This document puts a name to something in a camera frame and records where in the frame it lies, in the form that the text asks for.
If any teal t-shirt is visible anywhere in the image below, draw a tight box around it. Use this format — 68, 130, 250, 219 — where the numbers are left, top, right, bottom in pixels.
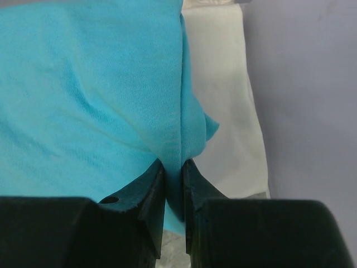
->
1, 1, 218, 235

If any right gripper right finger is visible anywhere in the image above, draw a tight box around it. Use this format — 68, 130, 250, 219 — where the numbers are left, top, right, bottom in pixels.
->
182, 160, 354, 267

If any folded white t-shirt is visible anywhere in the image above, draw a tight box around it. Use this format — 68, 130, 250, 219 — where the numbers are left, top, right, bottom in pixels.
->
182, 1, 269, 199

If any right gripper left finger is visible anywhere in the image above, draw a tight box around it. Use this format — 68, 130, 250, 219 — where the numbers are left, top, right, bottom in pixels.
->
1, 161, 165, 267

